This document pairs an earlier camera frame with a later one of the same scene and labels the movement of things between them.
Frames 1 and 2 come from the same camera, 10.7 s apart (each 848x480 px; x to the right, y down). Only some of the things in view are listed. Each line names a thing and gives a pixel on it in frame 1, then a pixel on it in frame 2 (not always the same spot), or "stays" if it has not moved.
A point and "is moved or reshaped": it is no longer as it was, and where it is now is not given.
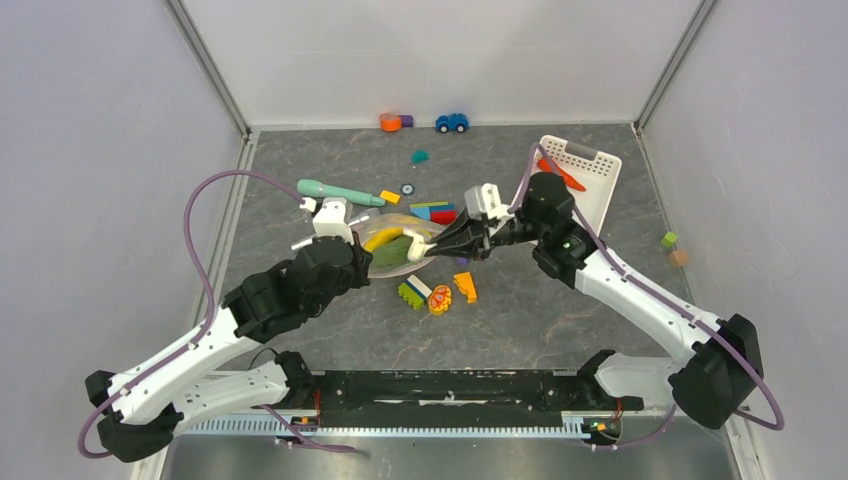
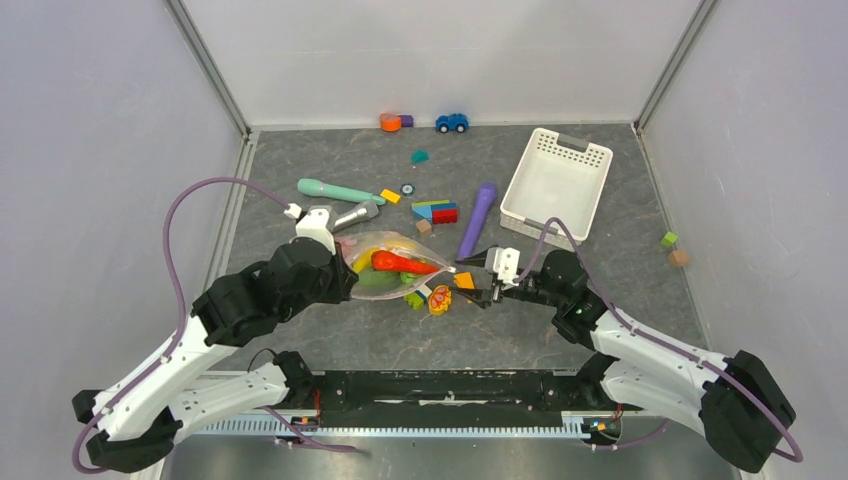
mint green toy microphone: x=316 y=188 stays
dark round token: x=407 y=189 stays
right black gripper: x=462 y=229 -> x=482 y=297
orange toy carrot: x=570 y=182 -> x=384 y=260
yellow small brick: x=390 y=196 stays
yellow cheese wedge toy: x=465 y=285 stays
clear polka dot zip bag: x=398 y=243 is moved or reshaped
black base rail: x=458 y=398 stays
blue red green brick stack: x=437 y=211 stays
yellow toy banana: x=381 y=237 is moved or reshaped
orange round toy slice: x=439 y=299 stays
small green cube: x=669 y=239 stays
